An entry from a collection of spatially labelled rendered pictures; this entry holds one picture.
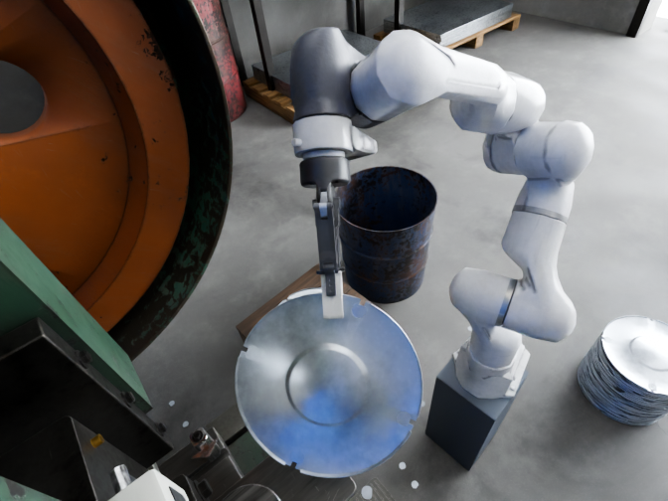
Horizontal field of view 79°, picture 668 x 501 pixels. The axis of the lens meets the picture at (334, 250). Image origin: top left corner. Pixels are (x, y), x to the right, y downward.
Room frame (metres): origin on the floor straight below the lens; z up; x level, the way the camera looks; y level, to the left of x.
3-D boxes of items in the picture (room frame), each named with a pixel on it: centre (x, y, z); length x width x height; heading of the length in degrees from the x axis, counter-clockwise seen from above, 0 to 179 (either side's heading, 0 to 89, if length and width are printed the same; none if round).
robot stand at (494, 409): (0.49, -0.36, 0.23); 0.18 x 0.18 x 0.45; 40
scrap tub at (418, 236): (1.27, -0.23, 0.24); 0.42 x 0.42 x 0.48
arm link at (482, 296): (0.51, -0.33, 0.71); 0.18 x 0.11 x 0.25; 55
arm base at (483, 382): (0.51, -0.39, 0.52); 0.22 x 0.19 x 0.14; 130
